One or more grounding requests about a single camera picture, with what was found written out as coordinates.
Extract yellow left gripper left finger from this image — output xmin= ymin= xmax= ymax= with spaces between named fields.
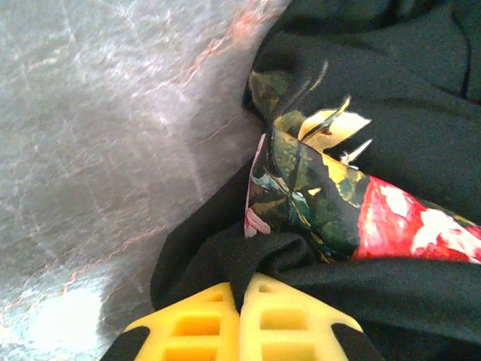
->
xmin=101 ymin=281 xmax=241 ymax=361

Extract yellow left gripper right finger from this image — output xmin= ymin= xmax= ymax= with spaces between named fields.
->
xmin=239 ymin=272 xmax=384 ymax=361

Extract black t-shirt with floral print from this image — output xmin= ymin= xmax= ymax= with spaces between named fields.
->
xmin=150 ymin=0 xmax=481 ymax=361

